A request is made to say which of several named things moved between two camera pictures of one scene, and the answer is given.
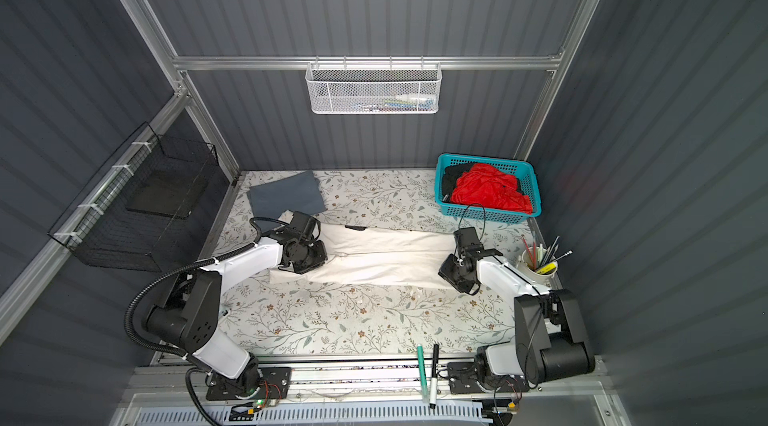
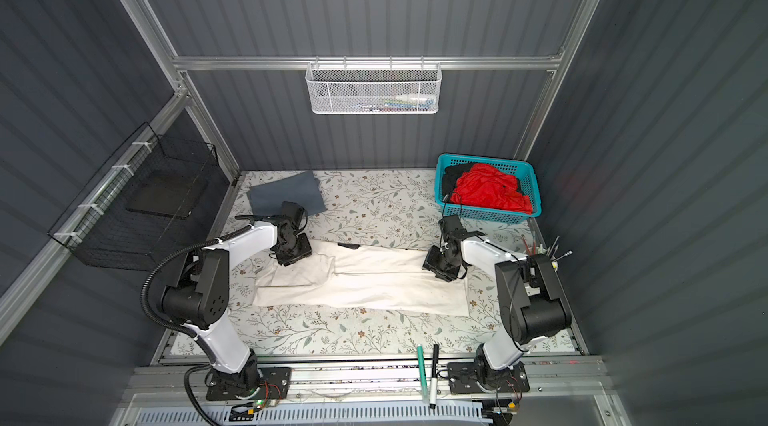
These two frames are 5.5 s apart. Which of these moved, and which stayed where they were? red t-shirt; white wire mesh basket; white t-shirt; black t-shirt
Moved: white t-shirt
Stayed: black t-shirt; red t-shirt; white wire mesh basket
